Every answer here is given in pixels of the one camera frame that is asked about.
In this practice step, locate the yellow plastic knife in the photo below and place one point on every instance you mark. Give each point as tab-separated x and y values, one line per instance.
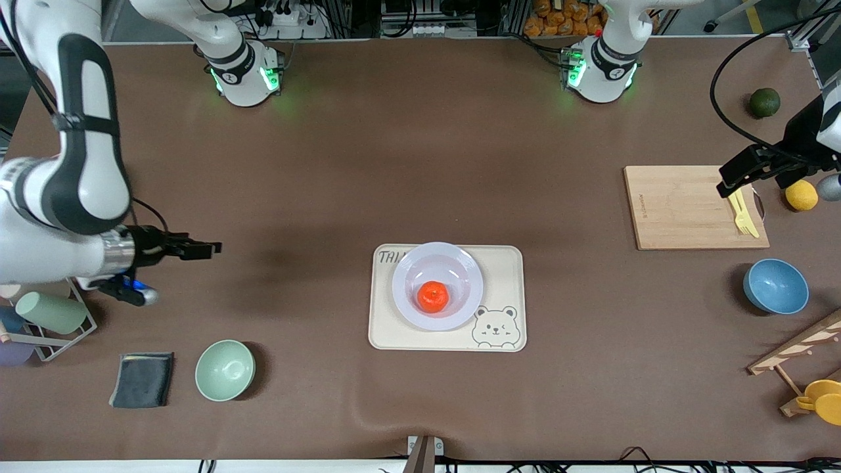
752	220

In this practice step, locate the pile of orange fruit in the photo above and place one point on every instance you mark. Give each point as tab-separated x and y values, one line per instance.
558	20

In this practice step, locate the purple cup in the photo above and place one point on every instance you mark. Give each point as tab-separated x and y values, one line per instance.
13	353

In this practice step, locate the beige cup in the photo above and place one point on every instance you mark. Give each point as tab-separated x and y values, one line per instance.
8	291

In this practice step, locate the orange mandarin fruit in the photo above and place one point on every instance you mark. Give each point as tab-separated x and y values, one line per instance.
433	296

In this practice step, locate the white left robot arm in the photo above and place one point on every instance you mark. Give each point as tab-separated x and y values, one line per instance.
608	72

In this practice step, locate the wooden peg dish rack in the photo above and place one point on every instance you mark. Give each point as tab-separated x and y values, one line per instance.
788	351

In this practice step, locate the yellow mug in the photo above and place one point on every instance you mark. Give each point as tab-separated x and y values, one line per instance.
824	401

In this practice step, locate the white power strip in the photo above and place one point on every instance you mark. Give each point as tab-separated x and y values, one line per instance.
299	26

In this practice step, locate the yellow plastic fork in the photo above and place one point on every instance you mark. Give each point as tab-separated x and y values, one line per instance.
741	220

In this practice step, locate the pale green bowl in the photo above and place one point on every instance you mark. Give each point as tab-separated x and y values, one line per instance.
225	370

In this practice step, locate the mint green cup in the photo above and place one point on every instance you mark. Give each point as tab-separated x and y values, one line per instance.
52	312

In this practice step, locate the dark green round fruit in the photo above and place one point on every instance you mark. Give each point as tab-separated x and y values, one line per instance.
765	103

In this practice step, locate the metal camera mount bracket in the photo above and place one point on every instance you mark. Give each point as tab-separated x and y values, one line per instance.
424	453

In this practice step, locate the dark grey folded cloth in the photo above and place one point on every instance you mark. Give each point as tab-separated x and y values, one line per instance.
141	380

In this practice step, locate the cream tray with bear print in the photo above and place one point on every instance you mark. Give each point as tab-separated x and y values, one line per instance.
506	269

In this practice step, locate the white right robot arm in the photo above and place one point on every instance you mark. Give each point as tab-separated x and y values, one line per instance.
39	243

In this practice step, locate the aluminium frame profile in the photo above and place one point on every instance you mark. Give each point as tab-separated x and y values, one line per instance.
805	36

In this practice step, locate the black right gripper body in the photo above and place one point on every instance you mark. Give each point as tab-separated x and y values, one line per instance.
149	245

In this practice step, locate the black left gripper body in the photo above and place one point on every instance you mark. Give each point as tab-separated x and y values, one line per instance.
799	139

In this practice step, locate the blue cup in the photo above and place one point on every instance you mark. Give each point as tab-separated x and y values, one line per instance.
10	320

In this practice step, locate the blue bowl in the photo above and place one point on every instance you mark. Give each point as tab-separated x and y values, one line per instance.
776	287

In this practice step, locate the yellow lemon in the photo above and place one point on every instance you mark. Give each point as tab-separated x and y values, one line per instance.
801	196

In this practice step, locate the pale blue round plate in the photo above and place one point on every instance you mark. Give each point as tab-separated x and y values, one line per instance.
456	272

